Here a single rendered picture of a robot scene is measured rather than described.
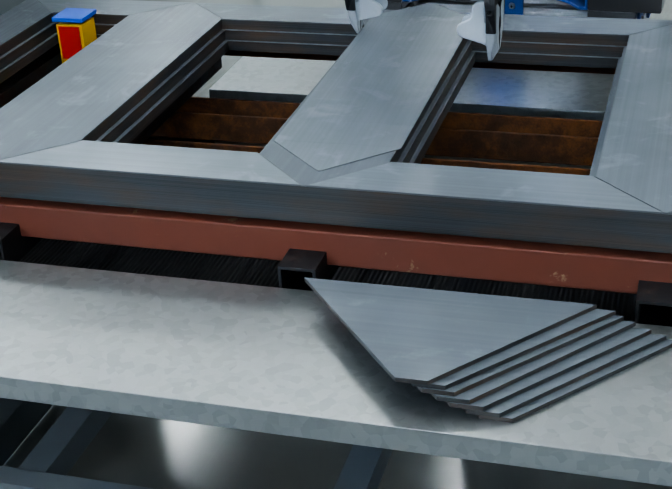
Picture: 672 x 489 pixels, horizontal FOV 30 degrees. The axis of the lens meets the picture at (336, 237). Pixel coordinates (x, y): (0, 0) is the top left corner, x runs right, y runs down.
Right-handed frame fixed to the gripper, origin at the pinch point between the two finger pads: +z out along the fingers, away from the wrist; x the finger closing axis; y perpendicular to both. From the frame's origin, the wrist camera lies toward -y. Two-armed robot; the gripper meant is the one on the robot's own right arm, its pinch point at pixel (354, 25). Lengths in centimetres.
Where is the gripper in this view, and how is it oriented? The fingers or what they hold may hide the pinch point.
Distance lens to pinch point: 216.8
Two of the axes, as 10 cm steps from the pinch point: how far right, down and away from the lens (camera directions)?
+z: 0.4, 8.9, 4.6
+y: 9.6, 0.9, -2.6
